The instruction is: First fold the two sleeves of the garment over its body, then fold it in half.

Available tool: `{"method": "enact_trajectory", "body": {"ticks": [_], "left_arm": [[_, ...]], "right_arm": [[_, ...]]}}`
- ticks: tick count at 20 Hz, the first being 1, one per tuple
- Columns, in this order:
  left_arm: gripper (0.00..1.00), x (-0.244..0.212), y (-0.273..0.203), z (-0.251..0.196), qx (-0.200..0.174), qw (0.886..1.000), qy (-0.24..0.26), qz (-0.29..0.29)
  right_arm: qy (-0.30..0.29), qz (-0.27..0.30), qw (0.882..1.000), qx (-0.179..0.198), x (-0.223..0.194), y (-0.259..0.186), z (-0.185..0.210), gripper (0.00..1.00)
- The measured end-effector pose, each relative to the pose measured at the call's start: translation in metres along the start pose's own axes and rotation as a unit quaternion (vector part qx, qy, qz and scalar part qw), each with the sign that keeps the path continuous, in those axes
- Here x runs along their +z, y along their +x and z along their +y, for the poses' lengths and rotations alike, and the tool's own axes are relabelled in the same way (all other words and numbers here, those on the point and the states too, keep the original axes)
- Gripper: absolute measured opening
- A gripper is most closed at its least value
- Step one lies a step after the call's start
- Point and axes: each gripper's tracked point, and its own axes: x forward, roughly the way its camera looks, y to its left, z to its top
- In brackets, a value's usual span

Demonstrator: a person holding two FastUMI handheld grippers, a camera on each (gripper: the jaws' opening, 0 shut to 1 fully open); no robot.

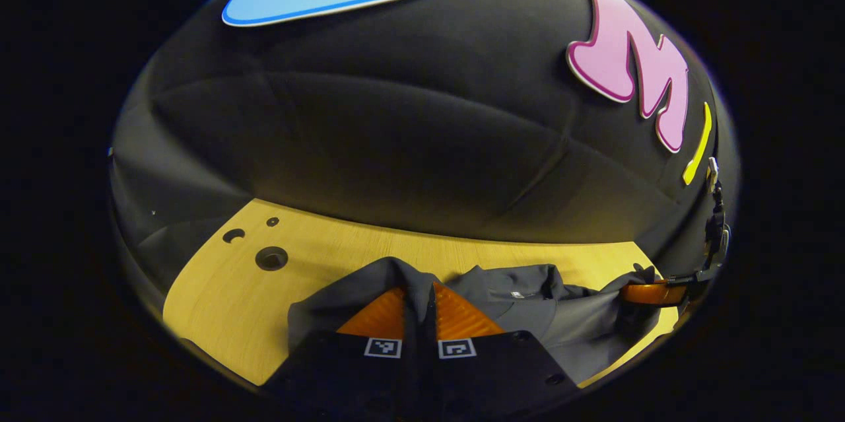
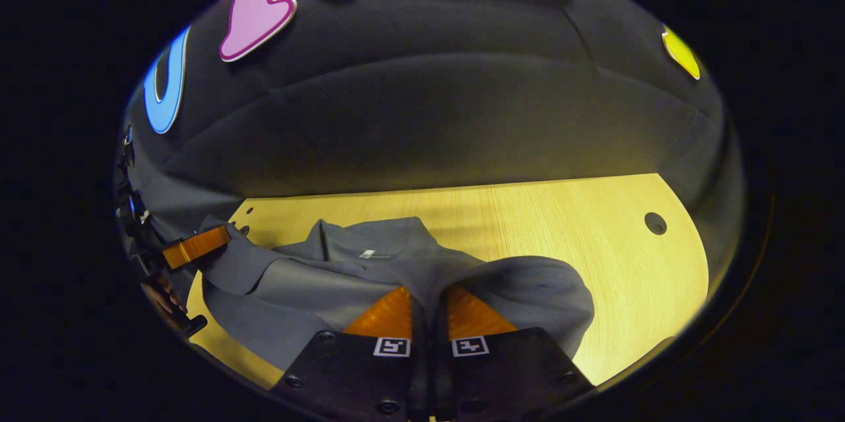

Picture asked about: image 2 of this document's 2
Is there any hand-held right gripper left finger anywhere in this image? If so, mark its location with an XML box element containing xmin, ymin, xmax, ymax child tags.
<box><xmin>269</xmin><ymin>285</ymin><xmax>428</xmax><ymax>421</ymax></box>

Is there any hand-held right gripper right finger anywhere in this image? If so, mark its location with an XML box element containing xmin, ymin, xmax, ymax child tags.
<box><xmin>428</xmin><ymin>283</ymin><xmax>596</xmax><ymax>421</ymax></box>

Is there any grey button shirt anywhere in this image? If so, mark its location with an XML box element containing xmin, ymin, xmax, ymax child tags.
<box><xmin>187</xmin><ymin>214</ymin><xmax>596</xmax><ymax>373</ymax></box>

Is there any black backdrop cloth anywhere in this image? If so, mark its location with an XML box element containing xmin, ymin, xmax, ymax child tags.
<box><xmin>119</xmin><ymin>0</ymin><xmax>747</xmax><ymax>291</ymax></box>

